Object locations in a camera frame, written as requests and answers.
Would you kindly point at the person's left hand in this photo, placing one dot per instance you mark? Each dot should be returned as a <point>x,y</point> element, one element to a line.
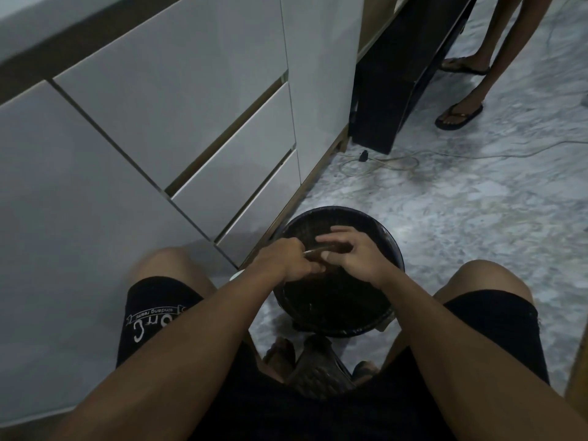
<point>282,261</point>

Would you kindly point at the person's right hand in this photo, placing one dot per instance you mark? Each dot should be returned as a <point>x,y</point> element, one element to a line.
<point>360,259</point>

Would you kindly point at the person's left forearm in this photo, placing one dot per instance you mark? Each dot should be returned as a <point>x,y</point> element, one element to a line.
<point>183,362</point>

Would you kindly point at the person's right forearm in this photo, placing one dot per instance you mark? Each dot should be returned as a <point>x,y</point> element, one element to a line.
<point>459,362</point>

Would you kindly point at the person's left foot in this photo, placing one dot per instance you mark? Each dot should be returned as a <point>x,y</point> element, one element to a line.
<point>278,358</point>

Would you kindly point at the person's foot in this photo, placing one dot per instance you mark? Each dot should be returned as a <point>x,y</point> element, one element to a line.
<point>278,358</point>
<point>365,369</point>

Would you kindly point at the person's right foot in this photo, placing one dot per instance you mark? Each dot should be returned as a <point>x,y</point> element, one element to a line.
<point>365,369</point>

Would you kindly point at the person's left leg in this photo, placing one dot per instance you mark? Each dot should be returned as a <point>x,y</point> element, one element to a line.
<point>170,266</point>

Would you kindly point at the person's leg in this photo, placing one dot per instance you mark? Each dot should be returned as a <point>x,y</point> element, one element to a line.
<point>487,280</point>
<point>170,266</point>

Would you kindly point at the person's right leg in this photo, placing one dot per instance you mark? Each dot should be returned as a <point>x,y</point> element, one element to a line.
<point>487,280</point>

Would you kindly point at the person's black shorts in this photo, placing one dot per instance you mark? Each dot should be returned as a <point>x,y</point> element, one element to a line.
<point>156,312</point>

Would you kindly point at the black round trash bin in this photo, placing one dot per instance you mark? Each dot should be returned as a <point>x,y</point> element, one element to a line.
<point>335,303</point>

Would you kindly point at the small black plug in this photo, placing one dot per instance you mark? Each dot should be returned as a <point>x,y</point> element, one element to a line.
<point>363,156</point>

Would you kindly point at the dark lattice plastic lid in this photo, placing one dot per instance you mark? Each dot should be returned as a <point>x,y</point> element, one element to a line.
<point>321,372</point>

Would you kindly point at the narrow white cabinet door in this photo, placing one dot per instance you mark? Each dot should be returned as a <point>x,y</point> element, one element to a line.
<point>321,87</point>

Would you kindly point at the black low tv bench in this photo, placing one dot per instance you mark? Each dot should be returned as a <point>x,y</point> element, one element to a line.
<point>399,78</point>

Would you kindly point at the tall white drawer front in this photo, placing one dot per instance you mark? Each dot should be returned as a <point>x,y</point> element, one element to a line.
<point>174,87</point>

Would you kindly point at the wide white cabinet door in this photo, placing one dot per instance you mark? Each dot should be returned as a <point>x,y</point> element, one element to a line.
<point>69,225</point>

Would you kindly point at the white drawer cabinet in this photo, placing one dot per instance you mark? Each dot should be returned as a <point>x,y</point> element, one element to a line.
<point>27,27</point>

